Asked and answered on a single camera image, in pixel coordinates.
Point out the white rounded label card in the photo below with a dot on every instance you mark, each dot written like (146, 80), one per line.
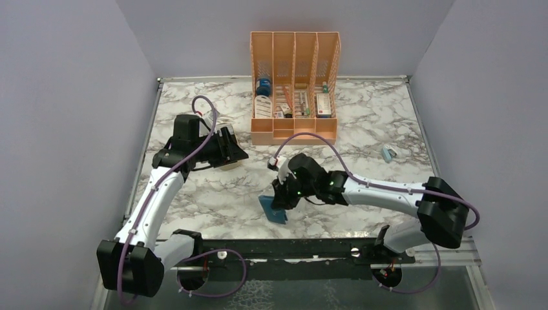
(263, 107)

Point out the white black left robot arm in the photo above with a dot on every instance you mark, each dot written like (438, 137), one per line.
(132, 262)

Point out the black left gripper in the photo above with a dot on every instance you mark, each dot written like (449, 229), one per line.
(230, 153)

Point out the light blue small clip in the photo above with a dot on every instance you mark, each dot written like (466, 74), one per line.
(388, 153)

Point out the orange desk file organizer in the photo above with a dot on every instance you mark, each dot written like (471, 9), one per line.
(295, 61)

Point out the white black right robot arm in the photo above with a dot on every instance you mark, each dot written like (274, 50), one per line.
(439, 214)

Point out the blue tape roll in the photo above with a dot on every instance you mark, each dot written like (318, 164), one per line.
(263, 87)

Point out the white red box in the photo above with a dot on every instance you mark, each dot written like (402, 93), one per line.
(323, 105)

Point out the pens in organizer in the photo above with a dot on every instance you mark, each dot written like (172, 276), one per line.
(304, 106)

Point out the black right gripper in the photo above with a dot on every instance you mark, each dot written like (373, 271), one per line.
(282, 197)

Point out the teal leather card holder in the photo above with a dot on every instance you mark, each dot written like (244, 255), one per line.
(273, 215)

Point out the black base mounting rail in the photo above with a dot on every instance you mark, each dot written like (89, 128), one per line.
(289, 259)

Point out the beige oval tray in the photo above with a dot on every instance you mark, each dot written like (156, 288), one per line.
(230, 166)

